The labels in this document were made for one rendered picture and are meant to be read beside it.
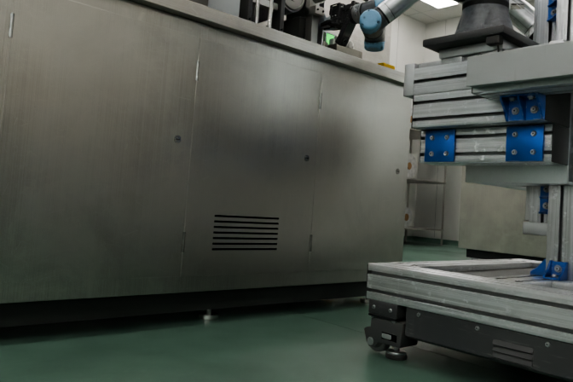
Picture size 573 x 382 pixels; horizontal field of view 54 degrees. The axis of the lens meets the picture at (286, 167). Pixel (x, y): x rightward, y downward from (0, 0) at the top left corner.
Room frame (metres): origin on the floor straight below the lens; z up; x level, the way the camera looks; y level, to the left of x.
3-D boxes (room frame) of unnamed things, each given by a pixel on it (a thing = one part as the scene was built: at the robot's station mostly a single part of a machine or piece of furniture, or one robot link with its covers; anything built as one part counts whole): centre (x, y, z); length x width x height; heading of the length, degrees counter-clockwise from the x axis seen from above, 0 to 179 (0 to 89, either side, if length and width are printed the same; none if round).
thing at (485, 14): (1.45, -0.49, 0.87); 0.15 x 0.15 x 0.10
